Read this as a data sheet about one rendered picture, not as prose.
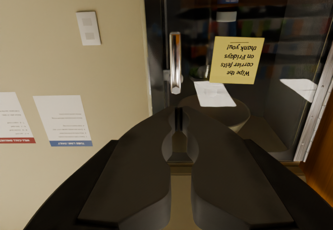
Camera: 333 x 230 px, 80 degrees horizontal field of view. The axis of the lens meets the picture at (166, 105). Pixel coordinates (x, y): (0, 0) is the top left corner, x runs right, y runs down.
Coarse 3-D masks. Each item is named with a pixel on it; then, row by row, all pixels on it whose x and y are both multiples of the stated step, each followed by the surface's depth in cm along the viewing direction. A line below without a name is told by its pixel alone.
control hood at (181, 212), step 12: (180, 168) 44; (288, 168) 43; (180, 180) 42; (180, 192) 42; (180, 204) 41; (180, 216) 40; (192, 216) 40; (168, 228) 40; (180, 228) 40; (192, 228) 39
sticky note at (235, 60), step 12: (216, 36) 31; (216, 48) 32; (228, 48) 32; (240, 48) 32; (252, 48) 32; (216, 60) 33; (228, 60) 33; (240, 60) 33; (252, 60) 32; (216, 72) 34; (228, 72) 34; (240, 72) 33; (252, 72) 33
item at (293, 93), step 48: (144, 0) 29; (192, 0) 29; (240, 0) 29; (288, 0) 29; (192, 48) 32; (288, 48) 31; (192, 96) 36; (240, 96) 35; (288, 96) 35; (288, 144) 40
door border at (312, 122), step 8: (328, 56) 32; (328, 64) 32; (328, 72) 33; (320, 80) 34; (328, 80) 34; (320, 88) 34; (320, 96) 35; (328, 96) 35; (312, 104) 36; (320, 104) 36; (312, 112) 36; (312, 120) 37; (320, 120) 37; (304, 128) 38; (312, 128) 38; (304, 136) 39; (304, 144) 40; (296, 152) 41; (304, 152) 41; (296, 160) 42
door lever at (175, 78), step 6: (174, 36) 26; (180, 36) 27; (174, 42) 27; (180, 42) 27; (174, 48) 27; (180, 48) 27; (174, 54) 27; (180, 54) 28; (174, 60) 28; (180, 60) 28; (174, 66) 28; (180, 66) 28; (174, 72) 29; (180, 72) 29; (168, 78) 34; (174, 78) 29; (180, 78) 29; (174, 84) 29; (180, 84) 30; (174, 90) 30; (180, 90) 30
